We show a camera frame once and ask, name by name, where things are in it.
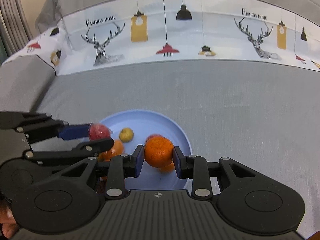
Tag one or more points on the plastic-wrapped orange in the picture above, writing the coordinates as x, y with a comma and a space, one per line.
167, 169
113, 151

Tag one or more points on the grey printed sofa cover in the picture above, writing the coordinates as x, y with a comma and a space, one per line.
264, 115

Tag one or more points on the grey ribbed curtain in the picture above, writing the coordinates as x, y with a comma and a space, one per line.
15, 31

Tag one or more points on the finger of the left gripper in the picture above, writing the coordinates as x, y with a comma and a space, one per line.
82, 150
72, 131

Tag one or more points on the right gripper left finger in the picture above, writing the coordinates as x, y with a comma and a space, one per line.
71, 198

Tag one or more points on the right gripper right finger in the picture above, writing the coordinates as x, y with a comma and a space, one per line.
244, 198

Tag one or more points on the person's left hand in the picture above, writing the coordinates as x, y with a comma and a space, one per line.
9, 226

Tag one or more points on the round orange mandarin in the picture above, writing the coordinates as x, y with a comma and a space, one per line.
158, 152

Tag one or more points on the yellow-green small fruit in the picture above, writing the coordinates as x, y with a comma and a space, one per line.
126, 134

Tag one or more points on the small red fruit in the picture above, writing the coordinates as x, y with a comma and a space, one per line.
98, 131

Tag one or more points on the blue round plate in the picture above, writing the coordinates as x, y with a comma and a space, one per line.
143, 124

